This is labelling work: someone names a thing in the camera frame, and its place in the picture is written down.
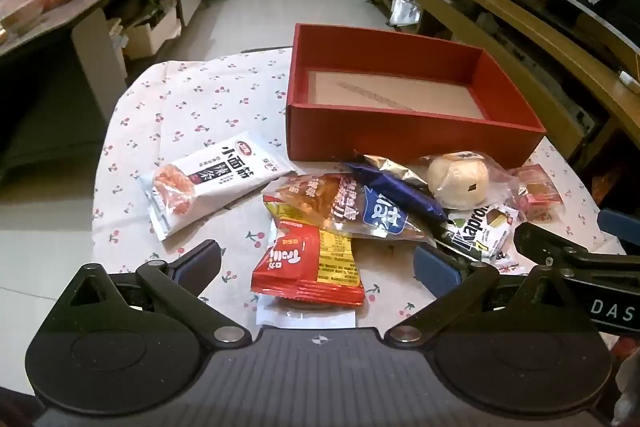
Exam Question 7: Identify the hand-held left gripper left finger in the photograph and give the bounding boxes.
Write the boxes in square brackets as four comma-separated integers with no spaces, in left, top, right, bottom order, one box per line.
[47,241,252,349]

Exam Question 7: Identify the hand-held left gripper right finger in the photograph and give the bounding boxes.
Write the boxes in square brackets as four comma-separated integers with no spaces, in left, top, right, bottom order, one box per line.
[384,246,597,349]

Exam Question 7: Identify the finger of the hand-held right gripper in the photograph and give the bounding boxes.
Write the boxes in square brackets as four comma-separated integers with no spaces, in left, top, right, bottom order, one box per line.
[596,208,640,254]
[514,223,592,269]

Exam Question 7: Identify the pink candy pack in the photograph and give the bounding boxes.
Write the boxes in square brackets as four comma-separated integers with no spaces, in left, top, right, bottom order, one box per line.
[507,164,566,220]

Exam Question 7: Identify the white snack packet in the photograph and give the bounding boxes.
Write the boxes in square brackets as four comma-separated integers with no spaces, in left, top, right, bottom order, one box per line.
[136,130,296,242]

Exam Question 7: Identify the brown clear snack packet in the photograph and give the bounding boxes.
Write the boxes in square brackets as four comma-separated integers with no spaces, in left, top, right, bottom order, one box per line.
[262,173,436,244]

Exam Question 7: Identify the red cardboard box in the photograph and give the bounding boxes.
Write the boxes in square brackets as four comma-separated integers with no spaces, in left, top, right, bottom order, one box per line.
[285,23,547,170]

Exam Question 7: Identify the green white wafer packet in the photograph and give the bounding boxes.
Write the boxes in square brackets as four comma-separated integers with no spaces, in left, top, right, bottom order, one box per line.
[440,202,522,264]

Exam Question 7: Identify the dark blue snack packet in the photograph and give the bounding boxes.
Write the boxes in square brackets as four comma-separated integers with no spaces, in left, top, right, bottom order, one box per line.
[341,153,448,223]

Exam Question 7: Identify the red yellow snack packet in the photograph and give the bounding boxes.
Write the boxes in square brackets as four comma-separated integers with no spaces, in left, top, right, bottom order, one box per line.
[250,202,366,307]

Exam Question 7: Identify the wrapped round bun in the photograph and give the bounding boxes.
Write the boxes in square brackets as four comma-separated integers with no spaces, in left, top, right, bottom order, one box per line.
[420,151,516,212]

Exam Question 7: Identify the plain white packet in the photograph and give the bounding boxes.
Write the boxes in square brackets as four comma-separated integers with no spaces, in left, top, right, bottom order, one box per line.
[256,294,357,328]

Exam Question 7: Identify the wooden television cabinet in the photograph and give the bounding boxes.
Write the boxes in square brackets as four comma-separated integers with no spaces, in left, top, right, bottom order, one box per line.
[365,0,640,188]

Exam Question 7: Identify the black television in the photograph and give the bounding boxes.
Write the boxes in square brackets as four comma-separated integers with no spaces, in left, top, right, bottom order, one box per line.
[485,0,640,72]

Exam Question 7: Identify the open cardboard box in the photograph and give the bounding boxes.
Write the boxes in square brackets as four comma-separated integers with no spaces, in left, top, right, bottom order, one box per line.
[120,0,182,60]

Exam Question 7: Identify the dark top coffee table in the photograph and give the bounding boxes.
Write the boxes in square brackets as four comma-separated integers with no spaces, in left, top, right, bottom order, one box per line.
[0,0,211,118]

